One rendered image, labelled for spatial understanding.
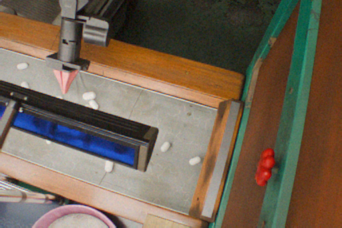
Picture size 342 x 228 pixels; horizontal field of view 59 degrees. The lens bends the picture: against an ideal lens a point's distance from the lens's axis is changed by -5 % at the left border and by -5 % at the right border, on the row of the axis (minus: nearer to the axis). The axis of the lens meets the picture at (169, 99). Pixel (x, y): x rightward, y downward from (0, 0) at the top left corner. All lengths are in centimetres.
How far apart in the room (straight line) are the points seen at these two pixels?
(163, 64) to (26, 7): 81
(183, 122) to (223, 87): 15
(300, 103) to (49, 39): 82
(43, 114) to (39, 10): 99
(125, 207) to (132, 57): 42
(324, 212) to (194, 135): 64
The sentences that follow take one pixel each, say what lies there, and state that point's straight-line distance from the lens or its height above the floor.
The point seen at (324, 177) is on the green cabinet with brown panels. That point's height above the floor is 134.
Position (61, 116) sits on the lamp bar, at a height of 111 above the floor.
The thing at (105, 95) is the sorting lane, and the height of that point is 74.
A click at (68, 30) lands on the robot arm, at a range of 81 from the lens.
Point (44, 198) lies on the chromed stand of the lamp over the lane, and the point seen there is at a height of 86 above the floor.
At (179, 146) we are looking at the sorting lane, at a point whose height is 74.
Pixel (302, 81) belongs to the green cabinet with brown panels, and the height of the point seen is 127.
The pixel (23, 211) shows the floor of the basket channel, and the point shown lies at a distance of 101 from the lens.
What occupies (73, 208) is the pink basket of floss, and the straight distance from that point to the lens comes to 88.
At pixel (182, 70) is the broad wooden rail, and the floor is 76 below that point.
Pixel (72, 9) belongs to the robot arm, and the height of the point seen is 98.
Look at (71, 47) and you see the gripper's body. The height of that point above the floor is 91.
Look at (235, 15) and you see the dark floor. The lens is 196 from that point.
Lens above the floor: 159
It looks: 71 degrees down
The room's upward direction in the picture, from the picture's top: 3 degrees counter-clockwise
